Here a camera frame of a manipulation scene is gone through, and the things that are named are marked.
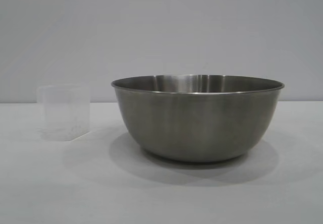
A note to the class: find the stainless steel mixing bowl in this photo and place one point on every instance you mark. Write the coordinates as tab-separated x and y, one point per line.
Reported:
196	123

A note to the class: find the clear plastic measuring cup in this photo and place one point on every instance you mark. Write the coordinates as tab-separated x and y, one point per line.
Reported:
64	108

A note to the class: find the white tablecloth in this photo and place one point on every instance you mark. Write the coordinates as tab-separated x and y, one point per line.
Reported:
75	191

